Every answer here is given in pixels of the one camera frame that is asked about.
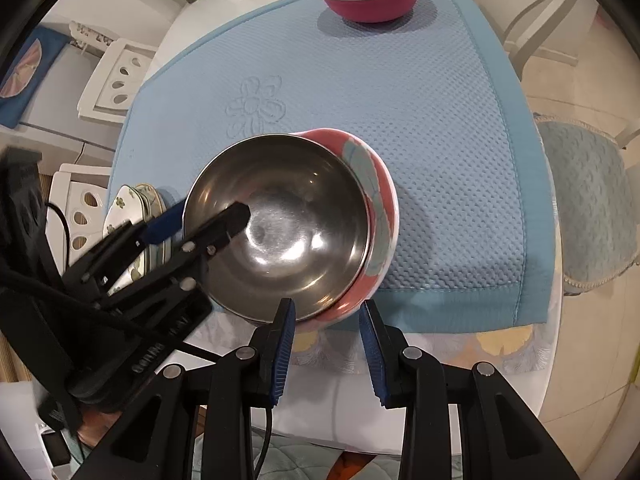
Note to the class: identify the large white floral plate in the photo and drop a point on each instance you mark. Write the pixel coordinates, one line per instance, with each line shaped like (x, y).
(152, 202)

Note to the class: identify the white chair with blue seat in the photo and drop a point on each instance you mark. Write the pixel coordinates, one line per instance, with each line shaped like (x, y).
(590, 200)

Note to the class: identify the blue steel bowl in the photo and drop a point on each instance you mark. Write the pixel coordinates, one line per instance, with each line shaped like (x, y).
(300, 210)

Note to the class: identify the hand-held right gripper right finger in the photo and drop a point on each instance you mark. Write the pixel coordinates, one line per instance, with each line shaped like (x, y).
(372, 355)

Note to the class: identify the pink floral ceramic bowl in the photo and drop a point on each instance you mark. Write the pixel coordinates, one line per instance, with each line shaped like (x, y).
(382, 195)

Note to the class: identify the white chair with teardrop holes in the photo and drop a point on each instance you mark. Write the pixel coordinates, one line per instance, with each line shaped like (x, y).
(117, 80)
(75, 195)

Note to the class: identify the small white floral plate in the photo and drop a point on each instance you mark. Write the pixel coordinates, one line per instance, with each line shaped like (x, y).
(120, 210)

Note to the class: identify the white curved-back chair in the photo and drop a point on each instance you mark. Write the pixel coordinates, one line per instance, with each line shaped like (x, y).
(535, 5)

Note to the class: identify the bamboo floor mat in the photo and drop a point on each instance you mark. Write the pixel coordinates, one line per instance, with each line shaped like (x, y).
(12, 350)

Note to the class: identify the light blue textured mat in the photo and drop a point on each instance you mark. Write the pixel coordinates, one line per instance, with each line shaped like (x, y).
(375, 125)

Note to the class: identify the blue cushion with pink print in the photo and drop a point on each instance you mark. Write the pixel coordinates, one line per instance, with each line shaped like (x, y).
(30, 75)

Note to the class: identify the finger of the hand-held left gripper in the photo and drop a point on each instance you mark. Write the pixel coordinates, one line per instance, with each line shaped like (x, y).
(220, 225)
(165, 222)

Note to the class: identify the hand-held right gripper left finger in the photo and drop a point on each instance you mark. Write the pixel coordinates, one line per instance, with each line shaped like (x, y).
(282, 350)

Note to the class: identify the pale grey cabinet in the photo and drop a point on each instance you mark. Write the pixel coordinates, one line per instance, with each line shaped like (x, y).
(60, 105)

